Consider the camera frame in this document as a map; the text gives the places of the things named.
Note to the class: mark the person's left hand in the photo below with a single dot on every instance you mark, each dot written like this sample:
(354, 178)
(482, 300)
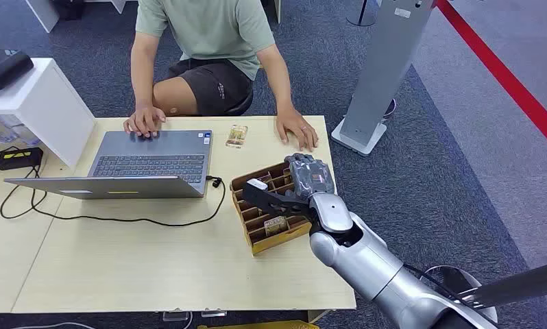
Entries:
(295, 127)

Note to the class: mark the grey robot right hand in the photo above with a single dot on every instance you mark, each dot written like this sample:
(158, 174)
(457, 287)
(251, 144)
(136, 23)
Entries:
(310, 175)

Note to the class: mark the person's right hand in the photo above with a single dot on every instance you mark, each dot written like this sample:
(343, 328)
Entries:
(144, 120)

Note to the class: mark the brown cardboard card holder box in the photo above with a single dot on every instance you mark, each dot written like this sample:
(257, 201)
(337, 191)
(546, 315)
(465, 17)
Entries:
(273, 244)

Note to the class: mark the person's left forearm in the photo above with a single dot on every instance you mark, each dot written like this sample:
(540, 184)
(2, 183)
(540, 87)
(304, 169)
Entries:
(280, 88)

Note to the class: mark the person's right forearm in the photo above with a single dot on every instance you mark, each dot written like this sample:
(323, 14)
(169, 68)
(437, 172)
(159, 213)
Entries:
(142, 86)

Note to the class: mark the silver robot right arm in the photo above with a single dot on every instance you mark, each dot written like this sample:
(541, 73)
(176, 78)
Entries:
(369, 263)

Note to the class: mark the gold printed card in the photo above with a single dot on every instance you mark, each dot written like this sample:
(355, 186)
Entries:
(275, 225)
(236, 136)

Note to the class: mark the person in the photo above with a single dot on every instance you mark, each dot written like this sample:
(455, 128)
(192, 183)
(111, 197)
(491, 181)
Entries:
(210, 32)

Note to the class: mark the grey laptop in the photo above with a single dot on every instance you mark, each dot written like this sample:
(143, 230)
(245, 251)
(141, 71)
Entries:
(155, 156)

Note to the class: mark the black stool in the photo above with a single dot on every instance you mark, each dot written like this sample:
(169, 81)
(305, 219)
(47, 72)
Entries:
(241, 106)

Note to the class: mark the white shelf unit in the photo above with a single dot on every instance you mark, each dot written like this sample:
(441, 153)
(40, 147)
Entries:
(51, 104)

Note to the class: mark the grey pillar stand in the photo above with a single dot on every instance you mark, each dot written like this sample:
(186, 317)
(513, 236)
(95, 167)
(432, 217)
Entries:
(382, 68)

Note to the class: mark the round black stand base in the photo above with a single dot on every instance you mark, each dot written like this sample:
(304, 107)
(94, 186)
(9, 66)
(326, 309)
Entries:
(362, 18)

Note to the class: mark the black yellow power adapter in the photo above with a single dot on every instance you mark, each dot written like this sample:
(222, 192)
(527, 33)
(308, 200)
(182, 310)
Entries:
(19, 158)

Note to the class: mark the white furniture panel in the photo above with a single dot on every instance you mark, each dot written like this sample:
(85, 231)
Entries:
(44, 13)

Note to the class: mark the black device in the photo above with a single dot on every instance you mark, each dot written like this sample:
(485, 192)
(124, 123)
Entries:
(5, 70)

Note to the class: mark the yellow object under table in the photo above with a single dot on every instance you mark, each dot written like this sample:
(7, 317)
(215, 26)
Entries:
(260, 325)

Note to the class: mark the clear table clamp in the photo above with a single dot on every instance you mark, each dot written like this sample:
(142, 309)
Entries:
(176, 314)
(213, 313)

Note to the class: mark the round silver base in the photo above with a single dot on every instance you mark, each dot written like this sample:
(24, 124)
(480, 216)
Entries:
(455, 279)

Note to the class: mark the red floor tape strip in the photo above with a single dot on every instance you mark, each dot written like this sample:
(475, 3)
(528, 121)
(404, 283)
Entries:
(505, 79)

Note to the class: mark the dark metal bar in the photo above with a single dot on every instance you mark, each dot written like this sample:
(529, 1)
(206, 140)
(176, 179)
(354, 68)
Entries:
(518, 284)

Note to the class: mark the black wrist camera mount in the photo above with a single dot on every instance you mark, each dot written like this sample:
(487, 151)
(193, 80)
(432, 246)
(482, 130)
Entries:
(269, 202)

